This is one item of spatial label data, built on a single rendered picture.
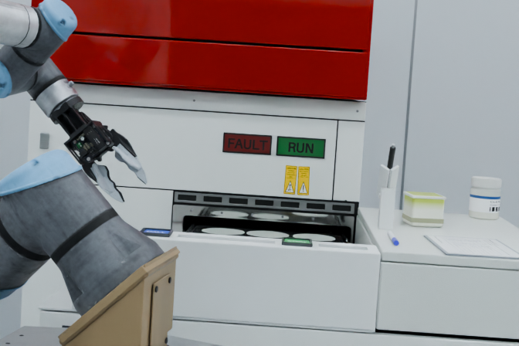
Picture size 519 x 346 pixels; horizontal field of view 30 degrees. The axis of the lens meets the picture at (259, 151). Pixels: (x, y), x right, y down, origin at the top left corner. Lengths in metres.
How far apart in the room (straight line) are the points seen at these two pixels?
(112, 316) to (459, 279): 0.68
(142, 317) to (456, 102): 2.67
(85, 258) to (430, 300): 0.67
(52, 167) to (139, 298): 0.23
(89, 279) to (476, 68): 2.71
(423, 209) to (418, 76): 1.80
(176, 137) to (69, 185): 0.97
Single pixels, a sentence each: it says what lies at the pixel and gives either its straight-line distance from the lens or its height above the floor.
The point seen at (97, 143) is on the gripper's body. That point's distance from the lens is 1.84.
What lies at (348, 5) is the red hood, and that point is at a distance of 2.30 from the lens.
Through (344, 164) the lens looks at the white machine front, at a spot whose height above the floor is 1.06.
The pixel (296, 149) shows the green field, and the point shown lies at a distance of 2.34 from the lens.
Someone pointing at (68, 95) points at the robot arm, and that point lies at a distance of 1.89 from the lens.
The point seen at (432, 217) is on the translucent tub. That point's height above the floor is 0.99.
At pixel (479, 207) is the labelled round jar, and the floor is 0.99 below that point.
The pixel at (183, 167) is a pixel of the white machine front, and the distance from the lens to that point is 2.37.
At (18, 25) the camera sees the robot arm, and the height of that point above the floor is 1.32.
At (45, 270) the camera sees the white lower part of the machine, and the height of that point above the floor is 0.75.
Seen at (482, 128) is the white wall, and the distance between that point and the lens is 3.91.
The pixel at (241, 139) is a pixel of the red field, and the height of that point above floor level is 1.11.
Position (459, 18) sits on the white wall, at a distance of 3.89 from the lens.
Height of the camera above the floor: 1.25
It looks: 4 degrees down
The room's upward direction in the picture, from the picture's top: 4 degrees clockwise
